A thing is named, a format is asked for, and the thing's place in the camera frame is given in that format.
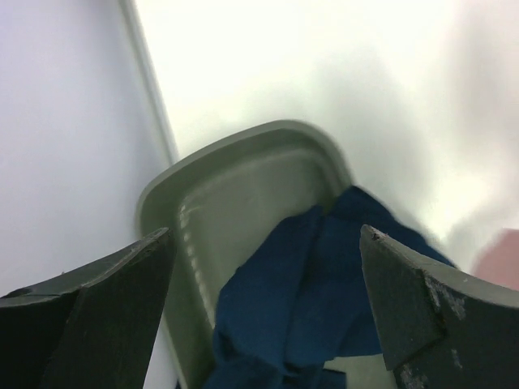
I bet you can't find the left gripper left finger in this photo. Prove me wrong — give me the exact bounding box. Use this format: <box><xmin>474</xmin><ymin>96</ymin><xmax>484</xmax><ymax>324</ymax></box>
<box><xmin>1</xmin><ymin>228</ymin><xmax>173</xmax><ymax>388</ymax></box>

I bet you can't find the pink t shirt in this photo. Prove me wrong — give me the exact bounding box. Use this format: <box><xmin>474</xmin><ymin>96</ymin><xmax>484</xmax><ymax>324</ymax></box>
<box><xmin>472</xmin><ymin>229</ymin><xmax>519</xmax><ymax>290</ymax></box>

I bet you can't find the green plastic bin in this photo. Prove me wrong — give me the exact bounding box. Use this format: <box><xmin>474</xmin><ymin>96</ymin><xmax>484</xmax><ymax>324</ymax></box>
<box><xmin>138</xmin><ymin>121</ymin><xmax>396</xmax><ymax>388</ymax></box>

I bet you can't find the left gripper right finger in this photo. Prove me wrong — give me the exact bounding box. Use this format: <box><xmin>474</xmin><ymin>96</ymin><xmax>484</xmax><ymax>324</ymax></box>
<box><xmin>360</xmin><ymin>225</ymin><xmax>518</xmax><ymax>389</ymax></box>

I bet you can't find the navy blue t shirt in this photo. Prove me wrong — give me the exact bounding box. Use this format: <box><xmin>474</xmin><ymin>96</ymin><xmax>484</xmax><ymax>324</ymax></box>
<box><xmin>205</xmin><ymin>186</ymin><xmax>444</xmax><ymax>389</ymax></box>

